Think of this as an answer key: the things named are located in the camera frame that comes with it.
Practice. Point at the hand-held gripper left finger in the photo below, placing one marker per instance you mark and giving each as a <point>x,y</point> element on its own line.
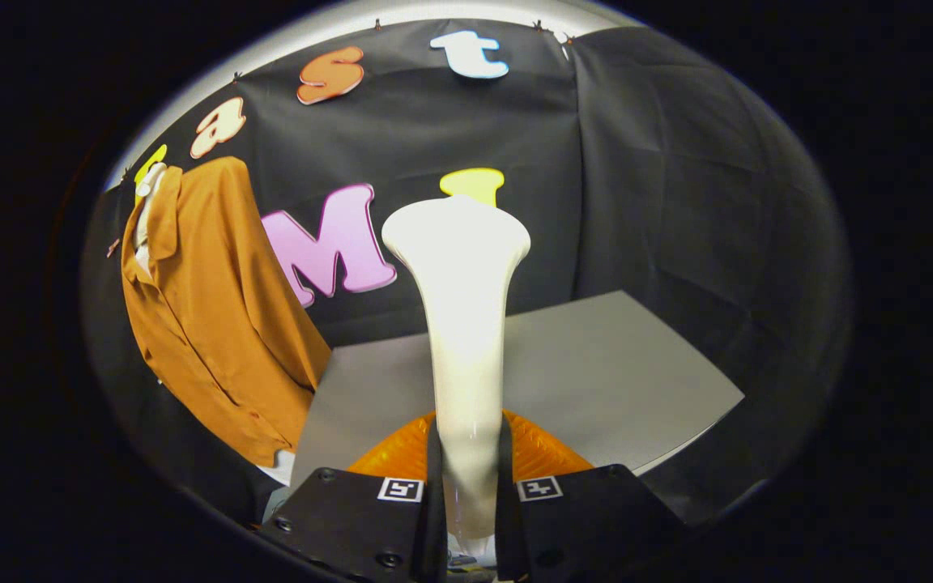
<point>434,534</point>

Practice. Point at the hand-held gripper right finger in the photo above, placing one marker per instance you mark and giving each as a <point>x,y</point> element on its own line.
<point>507,534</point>

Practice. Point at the orange button shirt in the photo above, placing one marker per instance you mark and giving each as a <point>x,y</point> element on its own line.
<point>215,324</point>

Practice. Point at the white torso clothes form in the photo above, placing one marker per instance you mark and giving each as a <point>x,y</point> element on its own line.
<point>147,210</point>

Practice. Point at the grey cabinet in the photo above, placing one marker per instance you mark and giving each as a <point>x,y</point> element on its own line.
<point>596,380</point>

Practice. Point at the black backdrop cloth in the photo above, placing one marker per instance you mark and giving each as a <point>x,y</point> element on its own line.
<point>661,178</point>

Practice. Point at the small pink clip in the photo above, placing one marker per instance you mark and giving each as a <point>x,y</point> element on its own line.
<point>112,247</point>

